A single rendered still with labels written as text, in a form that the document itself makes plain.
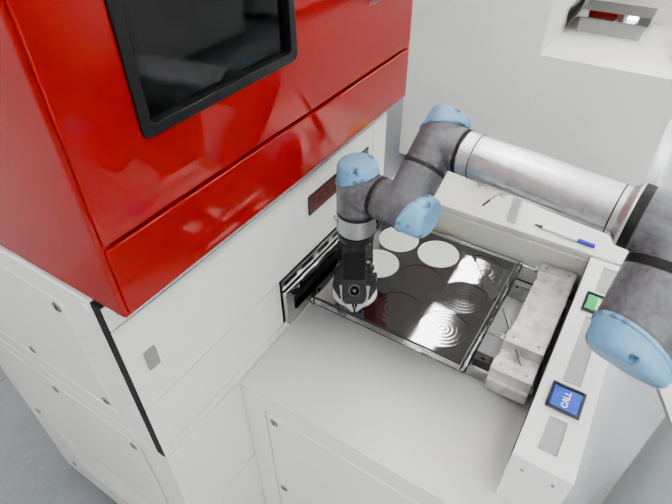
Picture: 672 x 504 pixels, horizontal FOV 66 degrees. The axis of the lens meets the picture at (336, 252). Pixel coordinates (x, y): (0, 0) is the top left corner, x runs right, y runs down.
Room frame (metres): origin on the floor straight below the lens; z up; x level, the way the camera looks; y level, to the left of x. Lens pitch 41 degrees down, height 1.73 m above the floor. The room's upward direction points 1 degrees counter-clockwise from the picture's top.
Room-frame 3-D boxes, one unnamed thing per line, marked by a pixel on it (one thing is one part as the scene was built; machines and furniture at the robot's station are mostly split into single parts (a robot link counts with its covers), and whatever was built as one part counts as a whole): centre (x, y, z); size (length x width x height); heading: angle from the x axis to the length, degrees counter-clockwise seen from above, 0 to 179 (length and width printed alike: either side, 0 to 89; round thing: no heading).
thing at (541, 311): (0.74, -0.42, 0.87); 0.36 x 0.08 x 0.03; 147
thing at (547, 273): (0.88, -0.51, 0.89); 0.08 x 0.03 x 0.03; 57
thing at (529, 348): (0.67, -0.38, 0.89); 0.08 x 0.03 x 0.03; 57
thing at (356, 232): (0.78, -0.04, 1.13); 0.08 x 0.08 x 0.05
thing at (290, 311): (0.97, -0.01, 0.89); 0.44 x 0.02 x 0.10; 147
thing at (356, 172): (0.78, -0.04, 1.21); 0.09 x 0.08 x 0.11; 49
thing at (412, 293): (0.87, -0.19, 0.90); 0.34 x 0.34 x 0.01; 57
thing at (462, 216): (1.14, -0.48, 0.89); 0.62 x 0.35 x 0.14; 57
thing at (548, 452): (0.61, -0.46, 0.89); 0.55 x 0.09 x 0.14; 147
